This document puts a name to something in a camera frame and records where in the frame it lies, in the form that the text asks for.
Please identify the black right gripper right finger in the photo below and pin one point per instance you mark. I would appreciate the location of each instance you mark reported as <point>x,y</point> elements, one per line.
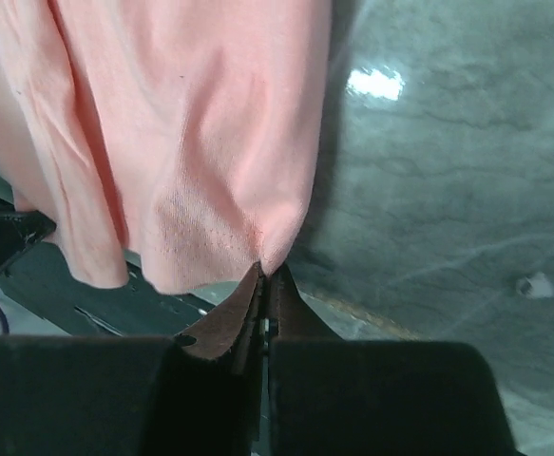
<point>332,396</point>

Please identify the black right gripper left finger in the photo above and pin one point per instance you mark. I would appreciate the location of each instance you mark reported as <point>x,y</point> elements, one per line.
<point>193,393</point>

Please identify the salmon pink t-shirt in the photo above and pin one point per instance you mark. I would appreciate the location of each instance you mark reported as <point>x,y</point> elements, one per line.
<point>185,132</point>

